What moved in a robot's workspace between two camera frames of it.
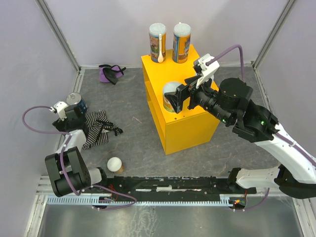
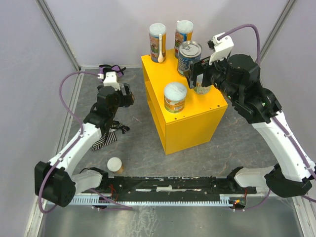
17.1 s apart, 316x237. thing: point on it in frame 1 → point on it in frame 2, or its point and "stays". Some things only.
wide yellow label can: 169,87 stays
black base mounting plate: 169,186 stays
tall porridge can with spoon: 157,32 stays
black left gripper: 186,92 → 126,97
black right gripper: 188,92 → 197,73
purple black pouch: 109,74 stays
